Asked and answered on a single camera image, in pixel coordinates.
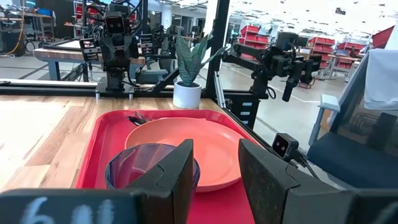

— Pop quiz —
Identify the orange round plate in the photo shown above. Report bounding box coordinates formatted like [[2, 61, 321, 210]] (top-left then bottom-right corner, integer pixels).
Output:
[[124, 117, 249, 193]]

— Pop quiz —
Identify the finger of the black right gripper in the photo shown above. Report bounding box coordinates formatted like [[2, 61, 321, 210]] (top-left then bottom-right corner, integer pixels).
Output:
[[79, 39, 101, 62], [138, 33, 154, 57]]

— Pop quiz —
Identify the black control box with labels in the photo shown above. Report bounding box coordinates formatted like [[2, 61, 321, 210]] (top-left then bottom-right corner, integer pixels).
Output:
[[230, 94, 261, 130]]

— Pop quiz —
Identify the red plastic tray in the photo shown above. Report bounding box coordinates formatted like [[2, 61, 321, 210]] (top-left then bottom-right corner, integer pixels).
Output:
[[75, 109, 262, 224]]

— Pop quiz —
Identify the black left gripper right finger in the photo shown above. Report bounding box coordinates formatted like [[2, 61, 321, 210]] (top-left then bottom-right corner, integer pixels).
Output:
[[238, 139, 398, 224]]

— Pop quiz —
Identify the black table-level camera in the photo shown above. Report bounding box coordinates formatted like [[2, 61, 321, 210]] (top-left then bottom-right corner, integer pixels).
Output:
[[271, 133, 300, 162]]

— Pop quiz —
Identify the shelf with red bins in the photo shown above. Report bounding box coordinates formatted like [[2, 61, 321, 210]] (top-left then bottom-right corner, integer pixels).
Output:
[[336, 42, 365, 70], [238, 24, 270, 60], [307, 36, 336, 69]]

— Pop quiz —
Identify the black camera cable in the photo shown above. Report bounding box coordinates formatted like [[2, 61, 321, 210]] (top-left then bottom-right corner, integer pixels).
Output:
[[293, 151, 320, 180]]

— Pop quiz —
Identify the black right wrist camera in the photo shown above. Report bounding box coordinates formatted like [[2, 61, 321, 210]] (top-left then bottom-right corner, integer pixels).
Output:
[[104, 15, 127, 35]]

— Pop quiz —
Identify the black aluminium table frame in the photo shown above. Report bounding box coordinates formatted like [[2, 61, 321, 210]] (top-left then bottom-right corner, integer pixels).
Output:
[[0, 0, 273, 150]]

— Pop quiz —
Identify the green leafy plant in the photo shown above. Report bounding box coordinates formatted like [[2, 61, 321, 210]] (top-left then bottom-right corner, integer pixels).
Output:
[[175, 26, 231, 87]]

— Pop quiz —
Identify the blue transparent cup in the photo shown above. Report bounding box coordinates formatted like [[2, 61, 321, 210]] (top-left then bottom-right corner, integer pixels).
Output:
[[104, 142, 201, 192]]

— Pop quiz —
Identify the dark blue office chair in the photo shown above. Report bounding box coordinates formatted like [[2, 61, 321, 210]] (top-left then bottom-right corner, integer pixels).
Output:
[[307, 49, 398, 189]]

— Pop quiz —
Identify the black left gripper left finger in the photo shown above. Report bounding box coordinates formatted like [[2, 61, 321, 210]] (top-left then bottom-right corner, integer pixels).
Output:
[[0, 139, 194, 224]]

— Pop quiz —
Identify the white plant pot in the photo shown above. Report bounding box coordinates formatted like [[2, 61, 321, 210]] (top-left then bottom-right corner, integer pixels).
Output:
[[172, 81, 203, 110]]

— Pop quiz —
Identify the grey cloth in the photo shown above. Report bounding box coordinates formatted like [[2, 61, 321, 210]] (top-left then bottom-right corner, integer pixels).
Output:
[[363, 49, 398, 110]]

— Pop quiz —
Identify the spoon with teal handle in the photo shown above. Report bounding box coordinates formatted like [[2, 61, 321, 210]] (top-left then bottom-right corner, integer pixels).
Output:
[[126, 115, 149, 126]]

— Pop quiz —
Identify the wooden table with blue-grey legs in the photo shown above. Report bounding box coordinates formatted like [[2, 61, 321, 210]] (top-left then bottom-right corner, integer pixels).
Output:
[[32, 39, 147, 82]]

